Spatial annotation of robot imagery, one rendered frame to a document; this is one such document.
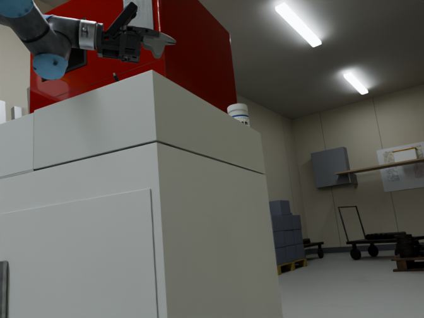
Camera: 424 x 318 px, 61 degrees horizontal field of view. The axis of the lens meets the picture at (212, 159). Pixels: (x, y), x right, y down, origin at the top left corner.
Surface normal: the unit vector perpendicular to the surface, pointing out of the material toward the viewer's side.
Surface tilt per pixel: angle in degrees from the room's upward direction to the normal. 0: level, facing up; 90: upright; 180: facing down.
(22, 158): 90
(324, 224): 90
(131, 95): 90
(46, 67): 158
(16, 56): 90
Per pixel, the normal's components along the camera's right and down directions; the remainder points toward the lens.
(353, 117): -0.59, -0.11
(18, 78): 0.80, -0.19
